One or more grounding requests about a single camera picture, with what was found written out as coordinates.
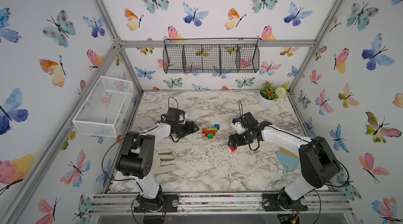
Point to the black wire basket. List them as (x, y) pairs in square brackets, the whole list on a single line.
[(211, 55)]

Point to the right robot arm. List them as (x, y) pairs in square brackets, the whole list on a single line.
[(317, 160)]

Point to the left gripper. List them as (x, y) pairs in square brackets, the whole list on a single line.
[(191, 127)]

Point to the white mesh basket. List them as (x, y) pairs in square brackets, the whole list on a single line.
[(104, 108)]

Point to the potted artificial plant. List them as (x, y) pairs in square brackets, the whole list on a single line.
[(269, 94)]

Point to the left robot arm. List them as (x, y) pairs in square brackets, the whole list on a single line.
[(136, 155)]

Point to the blue round brush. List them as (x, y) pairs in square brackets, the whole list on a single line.
[(287, 159)]

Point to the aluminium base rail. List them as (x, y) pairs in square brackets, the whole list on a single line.
[(325, 202)]

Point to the long red lego brick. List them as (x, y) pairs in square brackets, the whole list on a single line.
[(211, 132)]

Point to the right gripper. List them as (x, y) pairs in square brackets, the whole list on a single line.
[(236, 141)]

